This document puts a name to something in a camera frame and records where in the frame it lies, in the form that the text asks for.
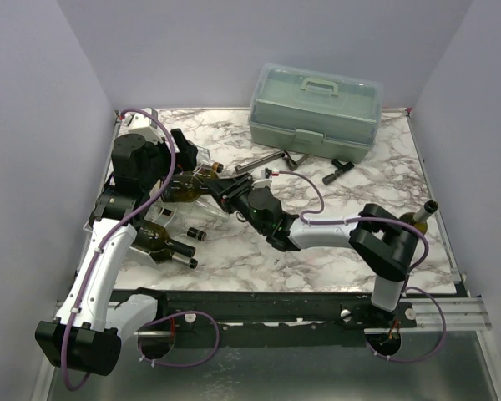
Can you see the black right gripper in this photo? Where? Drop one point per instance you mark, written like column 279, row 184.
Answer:
column 230, row 190

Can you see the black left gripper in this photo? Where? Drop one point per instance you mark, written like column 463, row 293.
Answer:
column 185, row 158

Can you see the clear glass wine bottle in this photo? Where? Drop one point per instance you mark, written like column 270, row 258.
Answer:
column 199, row 209

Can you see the dark green white-label bottle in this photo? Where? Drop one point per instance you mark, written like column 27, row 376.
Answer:
column 184, row 189

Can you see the clear acrylic wine rack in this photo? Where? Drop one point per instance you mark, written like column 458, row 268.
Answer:
column 158, row 213

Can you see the olive green wine bottle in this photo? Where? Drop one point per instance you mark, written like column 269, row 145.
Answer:
column 153, row 239

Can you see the green bottle silver neck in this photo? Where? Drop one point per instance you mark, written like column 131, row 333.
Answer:
column 419, row 219

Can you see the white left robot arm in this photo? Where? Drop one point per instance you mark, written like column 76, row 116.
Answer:
column 80, row 337

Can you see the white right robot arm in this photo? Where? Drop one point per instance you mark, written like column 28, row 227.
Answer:
column 386, row 244

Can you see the clear bottle with cork stopper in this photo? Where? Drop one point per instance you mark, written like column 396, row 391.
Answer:
column 203, row 158

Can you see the green bottle in rack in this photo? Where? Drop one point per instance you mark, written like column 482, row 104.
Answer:
column 165, row 255

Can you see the grey metal rod tool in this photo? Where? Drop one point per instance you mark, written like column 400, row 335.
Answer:
column 284, row 155

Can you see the black corkscrew tool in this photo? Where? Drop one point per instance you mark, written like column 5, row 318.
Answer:
column 340, row 169

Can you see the green plastic toolbox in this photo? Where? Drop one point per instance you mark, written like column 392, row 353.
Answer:
column 314, row 113

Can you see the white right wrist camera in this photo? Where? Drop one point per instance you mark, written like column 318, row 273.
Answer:
column 265, row 179

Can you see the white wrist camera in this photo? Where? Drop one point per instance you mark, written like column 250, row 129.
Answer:
column 265, row 179
column 139, row 124

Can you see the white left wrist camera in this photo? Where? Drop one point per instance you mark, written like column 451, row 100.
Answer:
column 139, row 124

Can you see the black metal base rail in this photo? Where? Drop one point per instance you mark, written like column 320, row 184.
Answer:
column 274, row 319

